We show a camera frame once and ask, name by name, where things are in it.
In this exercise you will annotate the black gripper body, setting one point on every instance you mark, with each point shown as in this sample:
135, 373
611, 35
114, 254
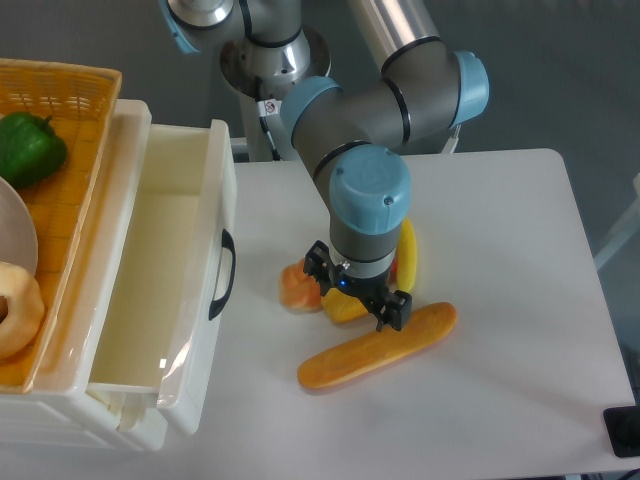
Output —
366, 281

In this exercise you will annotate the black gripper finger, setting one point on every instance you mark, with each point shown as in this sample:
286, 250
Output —
317, 265
390, 308

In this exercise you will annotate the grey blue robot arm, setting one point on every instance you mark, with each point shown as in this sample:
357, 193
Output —
347, 142

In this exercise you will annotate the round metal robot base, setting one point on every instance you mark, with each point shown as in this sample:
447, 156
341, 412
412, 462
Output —
263, 72

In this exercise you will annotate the round swirl bread bun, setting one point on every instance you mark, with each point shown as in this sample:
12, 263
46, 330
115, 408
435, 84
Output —
298, 291

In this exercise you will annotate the long orange bread loaf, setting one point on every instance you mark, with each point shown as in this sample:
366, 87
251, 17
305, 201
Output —
360, 356

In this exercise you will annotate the yellow orange fruit piece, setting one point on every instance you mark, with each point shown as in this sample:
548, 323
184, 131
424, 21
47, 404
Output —
342, 308

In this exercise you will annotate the yellow banana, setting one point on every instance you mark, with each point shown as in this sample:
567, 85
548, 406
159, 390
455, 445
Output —
406, 257

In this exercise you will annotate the white plastic drawer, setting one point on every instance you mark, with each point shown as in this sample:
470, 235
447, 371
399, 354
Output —
157, 344

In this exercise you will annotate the black device at edge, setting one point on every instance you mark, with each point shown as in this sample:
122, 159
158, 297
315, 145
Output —
622, 425

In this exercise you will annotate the white plastic drawer cabinet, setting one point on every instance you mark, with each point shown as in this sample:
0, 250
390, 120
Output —
61, 408

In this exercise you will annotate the orange woven basket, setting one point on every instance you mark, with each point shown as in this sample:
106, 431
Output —
80, 100

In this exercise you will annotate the beige plate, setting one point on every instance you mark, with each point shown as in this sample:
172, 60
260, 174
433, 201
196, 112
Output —
19, 244

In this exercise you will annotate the green bell pepper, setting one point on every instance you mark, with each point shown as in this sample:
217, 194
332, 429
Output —
30, 149

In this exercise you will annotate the black drawer handle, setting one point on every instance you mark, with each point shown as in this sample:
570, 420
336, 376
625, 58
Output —
225, 276

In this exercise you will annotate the white frame at right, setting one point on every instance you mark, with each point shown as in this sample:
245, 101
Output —
623, 229

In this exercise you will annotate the ring doughnut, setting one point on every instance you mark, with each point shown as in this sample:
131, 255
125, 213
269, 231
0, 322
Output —
25, 308

